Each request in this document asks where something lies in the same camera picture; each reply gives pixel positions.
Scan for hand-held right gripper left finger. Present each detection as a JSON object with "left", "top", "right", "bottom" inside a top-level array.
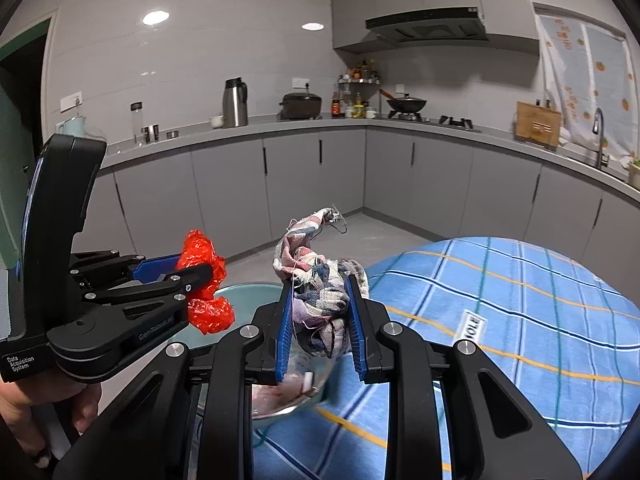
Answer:
[{"left": 52, "top": 280, "right": 297, "bottom": 480}]

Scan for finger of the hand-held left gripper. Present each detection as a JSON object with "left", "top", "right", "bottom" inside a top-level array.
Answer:
[
  {"left": 70, "top": 250, "right": 183, "bottom": 283},
  {"left": 75, "top": 264, "right": 214, "bottom": 318}
]

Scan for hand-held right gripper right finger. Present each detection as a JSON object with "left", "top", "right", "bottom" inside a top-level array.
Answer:
[{"left": 344, "top": 274, "right": 583, "bottom": 480}]

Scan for red plastic bag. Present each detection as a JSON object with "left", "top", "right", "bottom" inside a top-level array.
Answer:
[{"left": 180, "top": 229, "right": 236, "bottom": 336}]

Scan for teal metal bucket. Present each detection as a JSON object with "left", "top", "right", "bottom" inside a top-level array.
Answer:
[{"left": 187, "top": 282, "right": 341, "bottom": 418}]

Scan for plaid cloth rag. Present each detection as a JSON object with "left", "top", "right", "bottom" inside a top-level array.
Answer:
[{"left": 272, "top": 205, "right": 371, "bottom": 358}]

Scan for person's left hand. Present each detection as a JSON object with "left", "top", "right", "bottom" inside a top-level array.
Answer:
[{"left": 0, "top": 377, "right": 103, "bottom": 470}]

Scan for grey kitchen counter cabinets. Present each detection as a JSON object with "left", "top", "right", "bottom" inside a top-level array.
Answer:
[{"left": 97, "top": 112, "right": 640, "bottom": 291}]

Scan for pale blue electric kettle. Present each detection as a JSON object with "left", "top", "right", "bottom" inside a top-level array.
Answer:
[{"left": 55, "top": 116, "right": 88, "bottom": 137}]

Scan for green door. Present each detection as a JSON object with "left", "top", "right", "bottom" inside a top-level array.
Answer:
[{"left": 0, "top": 15, "right": 56, "bottom": 271}]

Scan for glass bottle with black lid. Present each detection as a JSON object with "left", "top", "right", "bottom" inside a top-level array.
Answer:
[{"left": 130, "top": 102, "right": 146, "bottom": 147}]

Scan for blue plaid blanket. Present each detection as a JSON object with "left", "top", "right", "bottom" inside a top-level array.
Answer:
[{"left": 252, "top": 235, "right": 640, "bottom": 480}]

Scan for steel thermos jug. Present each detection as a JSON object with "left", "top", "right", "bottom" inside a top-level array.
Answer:
[{"left": 222, "top": 77, "right": 249, "bottom": 129}]

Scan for black electric cooker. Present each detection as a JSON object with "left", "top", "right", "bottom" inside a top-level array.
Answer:
[{"left": 278, "top": 91, "right": 322, "bottom": 121}]

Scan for gas stove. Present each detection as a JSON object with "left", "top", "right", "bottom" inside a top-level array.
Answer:
[{"left": 387, "top": 112, "right": 475, "bottom": 131}]

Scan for black wok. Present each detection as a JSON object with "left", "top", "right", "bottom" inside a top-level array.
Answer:
[{"left": 378, "top": 89, "right": 428, "bottom": 115}]

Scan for metal spice rack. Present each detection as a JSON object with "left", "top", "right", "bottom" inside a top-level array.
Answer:
[{"left": 337, "top": 77, "right": 382, "bottom": 118}]

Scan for row of condiment bottles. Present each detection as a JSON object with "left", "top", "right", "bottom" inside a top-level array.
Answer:
[{"left": 345, "top": 59, "right": 378, "bottom": 81}]

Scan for wooden cutting board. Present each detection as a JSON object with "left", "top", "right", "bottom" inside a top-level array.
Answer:
[{"left": 515, "top": 101, "right": 563, "bottom": 148}]

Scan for steel sink faucet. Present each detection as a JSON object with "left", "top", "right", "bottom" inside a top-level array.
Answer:
[{"left": 592, "top": 107, "right": 610, "bottom": 168}]

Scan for black range hood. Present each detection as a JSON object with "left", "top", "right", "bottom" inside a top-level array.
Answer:
[{"left": 365, "top": 6, "right": 488, "bottom": 45}]

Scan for orange-print window curtain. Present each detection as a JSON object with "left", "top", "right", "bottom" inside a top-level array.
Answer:
[{"left": 535, "top": 10, "right": 638, "bottom": 161}]

